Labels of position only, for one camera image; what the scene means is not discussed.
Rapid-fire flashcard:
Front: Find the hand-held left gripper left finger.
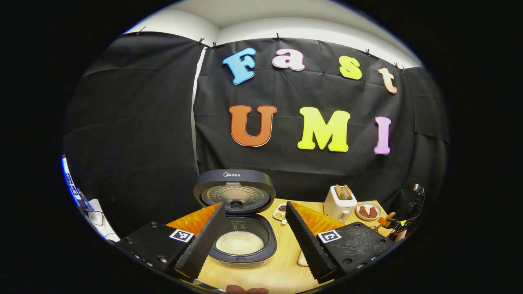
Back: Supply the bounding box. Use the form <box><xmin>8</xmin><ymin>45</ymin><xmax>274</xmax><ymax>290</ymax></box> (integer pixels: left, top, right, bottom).
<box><xmin>116</xmin><ymin>201</ymin><xmax>226</xmax><ymax>282</ymax></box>

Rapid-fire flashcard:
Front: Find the dark grey rice cooker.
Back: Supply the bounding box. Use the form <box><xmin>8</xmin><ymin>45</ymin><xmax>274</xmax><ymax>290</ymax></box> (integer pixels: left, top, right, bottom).
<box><xmin>193</xmin><ymin>169</ymin><xmax>277</xmax><ymax>269</ymax></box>

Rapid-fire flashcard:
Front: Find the white uncooked rice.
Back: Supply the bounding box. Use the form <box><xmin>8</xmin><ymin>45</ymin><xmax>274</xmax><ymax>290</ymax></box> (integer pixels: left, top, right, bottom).
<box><xmin>215</xmin><ymin>231</ymin><xmax>265</xmax><ymax>256</ymax></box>

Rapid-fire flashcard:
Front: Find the lit computer screen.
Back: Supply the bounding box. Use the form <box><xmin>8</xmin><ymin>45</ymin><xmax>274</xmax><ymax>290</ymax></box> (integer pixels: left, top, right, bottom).
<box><xmin>61</xmin><ymin>155</ymin><xmax>89</xmax><ymax>209</ymax></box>

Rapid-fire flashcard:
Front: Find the white round plate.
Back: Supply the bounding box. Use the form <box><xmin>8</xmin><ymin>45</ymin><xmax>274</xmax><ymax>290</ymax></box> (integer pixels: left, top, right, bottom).
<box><xmin>355</xmin><ymin>202</ymin><xmax>382</xmax><ymax>221</ymax></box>

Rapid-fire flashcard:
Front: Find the white toaster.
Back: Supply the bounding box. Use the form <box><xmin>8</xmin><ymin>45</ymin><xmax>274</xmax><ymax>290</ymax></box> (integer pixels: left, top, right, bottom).
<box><xmin>323</xmin><ymin>185</ymin><xmax>358</xmax><ymax>223</ymax></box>

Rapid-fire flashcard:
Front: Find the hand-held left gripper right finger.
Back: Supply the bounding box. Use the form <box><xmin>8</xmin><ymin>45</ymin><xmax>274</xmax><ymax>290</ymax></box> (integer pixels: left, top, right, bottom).
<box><xmin>285</xmin><ymin>201</ymin><xmax>395</xmax><ymax>284</ymax></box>

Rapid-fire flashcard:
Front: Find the white divided seasoning dish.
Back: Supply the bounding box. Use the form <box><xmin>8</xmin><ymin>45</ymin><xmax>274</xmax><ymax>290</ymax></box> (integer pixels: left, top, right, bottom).
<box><xmin>273</xmin><ymin>203</ymin><xmax>288</xmax><ymax>225</ymax></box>

